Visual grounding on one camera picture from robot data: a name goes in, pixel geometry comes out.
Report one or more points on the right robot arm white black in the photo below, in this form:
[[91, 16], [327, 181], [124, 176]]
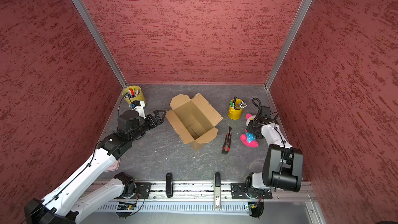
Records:
[[283, 163]]

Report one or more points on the grey black clamp handle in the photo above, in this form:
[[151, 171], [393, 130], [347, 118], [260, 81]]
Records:
[[217, 190]]

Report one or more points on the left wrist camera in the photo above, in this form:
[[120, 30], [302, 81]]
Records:
[[138, 106]]

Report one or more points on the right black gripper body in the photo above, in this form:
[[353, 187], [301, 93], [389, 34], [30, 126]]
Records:
[[252, 128]]

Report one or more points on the white yellow toy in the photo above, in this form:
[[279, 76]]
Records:
[[248, 139]]

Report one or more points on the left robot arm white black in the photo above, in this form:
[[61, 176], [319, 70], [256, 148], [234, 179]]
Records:
[[66, 204]]

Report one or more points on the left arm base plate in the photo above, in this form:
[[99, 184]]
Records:
[[136, 190]]

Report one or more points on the brown cardboard express box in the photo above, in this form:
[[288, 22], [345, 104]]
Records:
[[194, 120]]

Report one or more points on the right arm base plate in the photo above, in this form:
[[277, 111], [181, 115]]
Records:
[[240, 191]]

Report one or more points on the yellow pen cup right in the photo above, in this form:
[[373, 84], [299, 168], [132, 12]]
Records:
[[236, 108]]

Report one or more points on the red black utility knife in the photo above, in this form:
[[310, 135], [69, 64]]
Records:
[[227, 142]]

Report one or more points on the yellow pen cup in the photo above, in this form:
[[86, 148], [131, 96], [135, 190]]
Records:
[[132, 94], [236, 108]]

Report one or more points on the yellow pen cup left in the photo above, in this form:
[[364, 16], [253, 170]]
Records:
[[132, 94]]

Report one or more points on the aluminium frame rail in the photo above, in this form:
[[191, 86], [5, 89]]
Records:
[[204, 191]]

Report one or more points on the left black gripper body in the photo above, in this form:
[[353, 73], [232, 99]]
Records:
[[149, 123]]

